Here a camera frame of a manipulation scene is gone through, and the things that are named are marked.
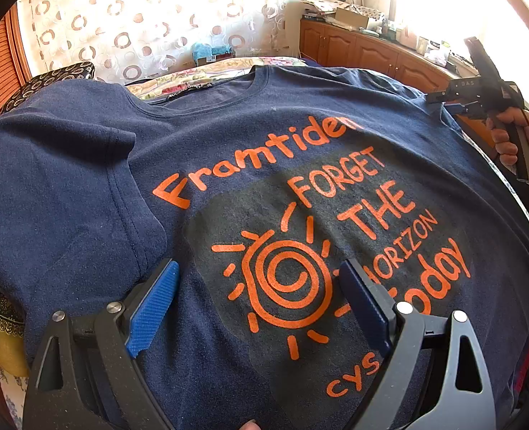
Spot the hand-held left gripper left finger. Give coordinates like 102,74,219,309
22,257,182,430

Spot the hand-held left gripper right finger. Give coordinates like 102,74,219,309
338,260,498,430

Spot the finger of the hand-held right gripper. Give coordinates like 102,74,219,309
444,102,484,121
427,91,460,105

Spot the navy orange-print t-shirt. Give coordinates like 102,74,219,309
0,65,529,430

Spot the person's right hand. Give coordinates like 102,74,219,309
490,106,529,175

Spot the wooden sideboard cabinet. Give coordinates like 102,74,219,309
299,18,471,95

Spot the bright window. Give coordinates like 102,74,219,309
394,0,529,113

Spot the cardboard box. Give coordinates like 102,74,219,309
334,6,373,31

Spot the yellow cushion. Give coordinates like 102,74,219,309
0,322,29,377

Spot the blue floral white sheet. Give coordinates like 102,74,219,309
0,363,28,430

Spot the floral blanket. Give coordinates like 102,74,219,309
125,56,310,101

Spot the teal item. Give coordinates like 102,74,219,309
192,42,220,63

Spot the dark circle-patterned cushion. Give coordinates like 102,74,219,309
0,63,97,117

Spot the wooden louvered wardrobe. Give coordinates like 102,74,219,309
0,9,32,130

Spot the circle-patterned sheer curtain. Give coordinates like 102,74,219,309
18,0,301,86

